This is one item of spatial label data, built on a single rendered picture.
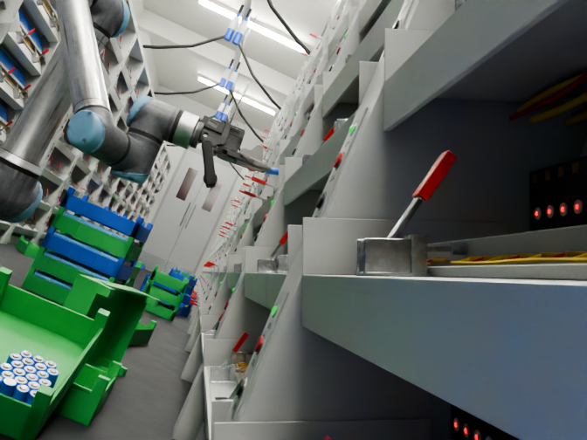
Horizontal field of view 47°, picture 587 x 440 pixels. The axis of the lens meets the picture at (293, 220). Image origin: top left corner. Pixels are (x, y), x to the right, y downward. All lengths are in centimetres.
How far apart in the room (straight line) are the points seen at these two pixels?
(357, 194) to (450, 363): 37
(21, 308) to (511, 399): 111
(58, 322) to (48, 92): 94
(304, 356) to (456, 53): 29
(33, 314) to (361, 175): 79
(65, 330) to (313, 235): 74
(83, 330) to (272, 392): 69
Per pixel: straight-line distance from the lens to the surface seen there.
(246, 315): 129
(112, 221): 254
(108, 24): 208
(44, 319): 126
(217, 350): 129
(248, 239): 199
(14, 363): 103
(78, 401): 118
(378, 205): 61
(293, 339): 59
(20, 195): 204
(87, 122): 160
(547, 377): 19
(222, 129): 173
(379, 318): 34
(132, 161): 167
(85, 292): 142
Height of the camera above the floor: 30
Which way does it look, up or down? 7 degrees up
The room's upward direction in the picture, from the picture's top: 23 degrees clockwise
